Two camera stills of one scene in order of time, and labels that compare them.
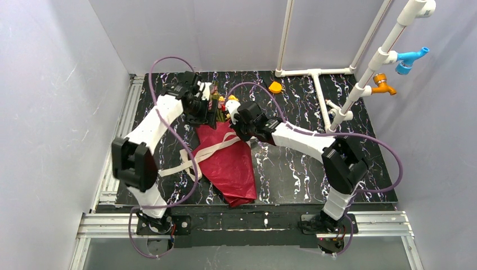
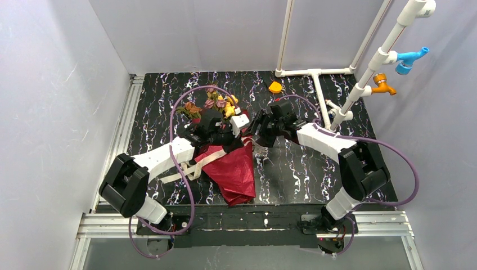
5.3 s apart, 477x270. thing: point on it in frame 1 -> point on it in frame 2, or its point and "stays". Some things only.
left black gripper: (208, 113) -> (226, 138)
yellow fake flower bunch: (230, 97) stays
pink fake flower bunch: (214, 94) stays
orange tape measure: (275, 87) stays
